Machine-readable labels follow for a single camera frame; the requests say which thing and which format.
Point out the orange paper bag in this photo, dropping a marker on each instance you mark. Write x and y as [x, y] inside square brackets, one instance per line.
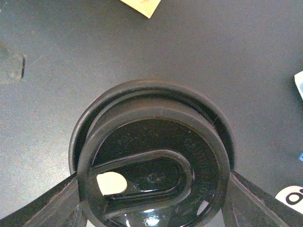
[145, 7]

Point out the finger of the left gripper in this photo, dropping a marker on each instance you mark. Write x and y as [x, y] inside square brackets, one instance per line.
[11, 65]

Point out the white paper cup stack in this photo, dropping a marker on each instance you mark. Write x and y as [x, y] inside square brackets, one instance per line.
[292, 196]

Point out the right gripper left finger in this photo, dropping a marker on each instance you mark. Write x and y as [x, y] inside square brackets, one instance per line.
[58, 207]

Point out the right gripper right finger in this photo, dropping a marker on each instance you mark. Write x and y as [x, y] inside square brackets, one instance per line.
[246, 205]

